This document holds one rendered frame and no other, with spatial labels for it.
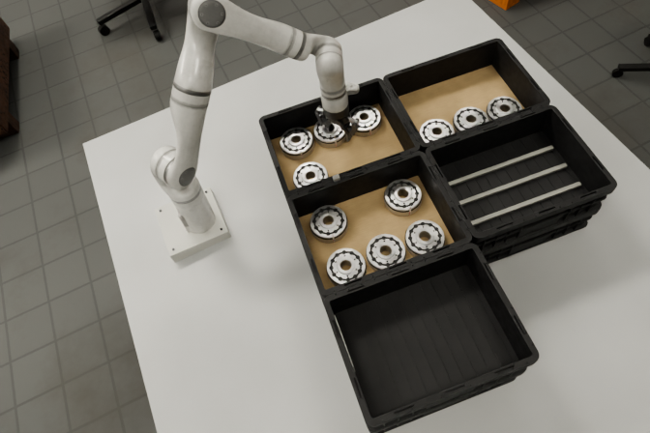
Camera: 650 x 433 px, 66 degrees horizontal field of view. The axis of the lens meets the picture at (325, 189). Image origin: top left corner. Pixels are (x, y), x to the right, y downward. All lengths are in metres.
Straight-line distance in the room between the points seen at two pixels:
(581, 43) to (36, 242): 3.05
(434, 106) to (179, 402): 1.13
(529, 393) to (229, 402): 0.76
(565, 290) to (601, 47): 1.92
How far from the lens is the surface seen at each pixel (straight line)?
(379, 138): 1.55
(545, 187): 1.51
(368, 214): 1.40
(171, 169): 1.31
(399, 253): 1.32
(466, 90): 1.68
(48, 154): 3.15
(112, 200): 1.82
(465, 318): 1.31
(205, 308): 1.52
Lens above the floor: 2.06
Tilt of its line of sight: 58 degrees down
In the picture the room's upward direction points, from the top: 12 degrees counter-clockwise
